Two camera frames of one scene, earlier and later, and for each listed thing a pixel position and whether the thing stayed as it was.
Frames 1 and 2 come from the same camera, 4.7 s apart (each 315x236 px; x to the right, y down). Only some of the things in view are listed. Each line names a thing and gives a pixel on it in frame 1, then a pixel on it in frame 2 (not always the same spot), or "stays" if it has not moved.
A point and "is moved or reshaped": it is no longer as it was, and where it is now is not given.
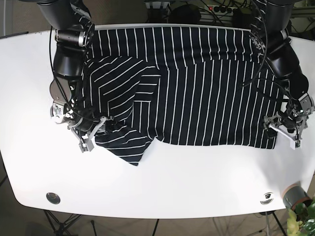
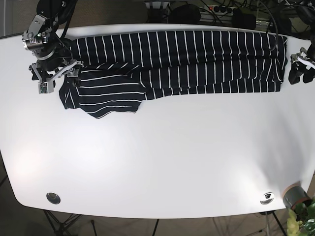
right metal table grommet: x=267 y=198 stays
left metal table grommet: x=53 y=198 stays
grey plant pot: x=295 y=194 stays
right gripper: x=292 y=122 → x=301 y=63
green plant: x=301 y=221 stays
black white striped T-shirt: x=190 y=85 is moved or reshaped
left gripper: x=83 y=130 → x=46 y=71
